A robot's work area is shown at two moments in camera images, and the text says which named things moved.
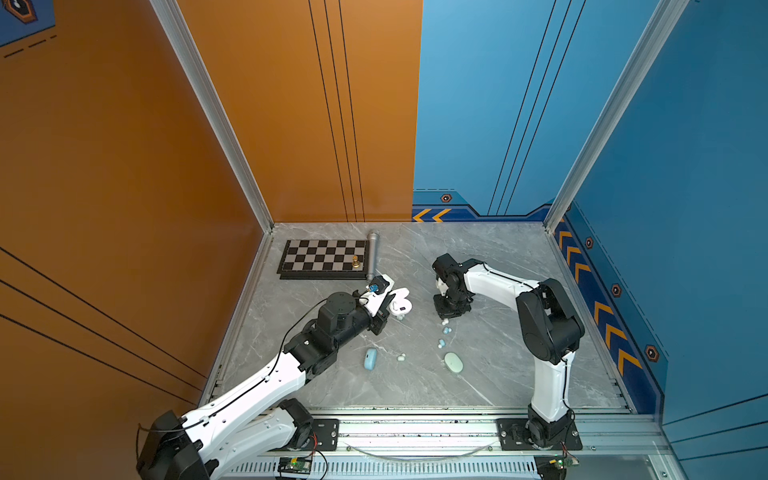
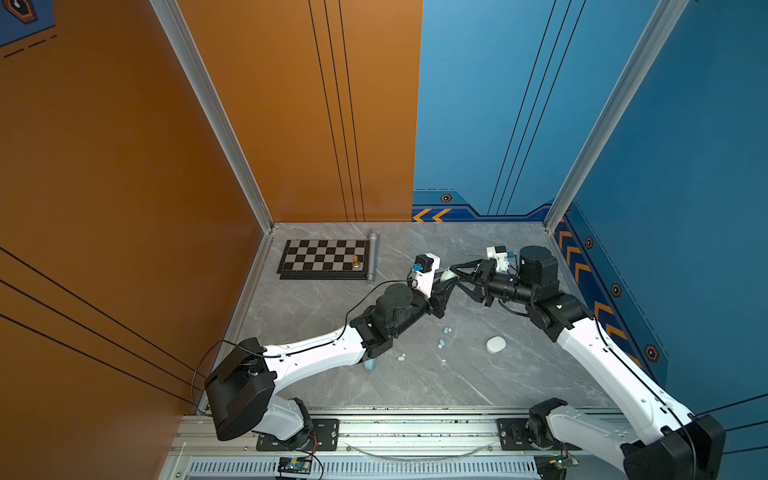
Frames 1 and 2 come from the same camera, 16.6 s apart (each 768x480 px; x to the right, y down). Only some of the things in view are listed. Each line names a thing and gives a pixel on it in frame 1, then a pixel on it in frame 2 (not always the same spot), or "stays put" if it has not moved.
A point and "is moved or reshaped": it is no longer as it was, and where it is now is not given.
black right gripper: x=444 y=313 → x=482 y=277
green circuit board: x=294 y=465 stays put
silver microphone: x=373 y=239 stays put
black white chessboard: x=324 y=260 stays put
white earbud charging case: x=400 y=305 is moved or reshaped
